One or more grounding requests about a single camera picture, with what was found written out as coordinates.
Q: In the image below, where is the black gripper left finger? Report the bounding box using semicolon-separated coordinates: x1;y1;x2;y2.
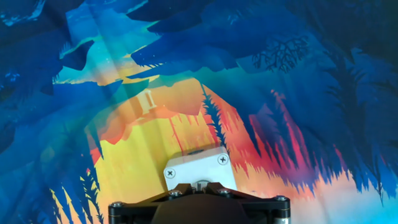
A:
108;182;200;224

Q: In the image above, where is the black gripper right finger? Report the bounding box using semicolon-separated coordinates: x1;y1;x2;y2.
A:
198;182;292;224

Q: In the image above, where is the white red push button box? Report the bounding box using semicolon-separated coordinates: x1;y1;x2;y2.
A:
163;146;239;192

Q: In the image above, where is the colourful landscape print cloth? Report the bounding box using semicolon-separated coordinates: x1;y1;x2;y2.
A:
0;0;398;224

